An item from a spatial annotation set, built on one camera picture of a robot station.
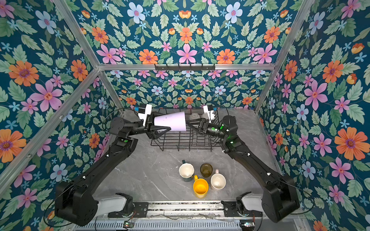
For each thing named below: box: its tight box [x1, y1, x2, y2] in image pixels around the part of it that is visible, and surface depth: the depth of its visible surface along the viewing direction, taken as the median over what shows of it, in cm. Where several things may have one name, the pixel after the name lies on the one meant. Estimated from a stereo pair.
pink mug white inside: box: [210, 169, 227, 190], surface depth 78 cm
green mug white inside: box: [178, 159, 195, 182], surface depth 80 cm
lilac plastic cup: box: [154, 111, 187, 132], surface depth 58 cm
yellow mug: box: [193, 174, 210, 199], surface depth 77 cm
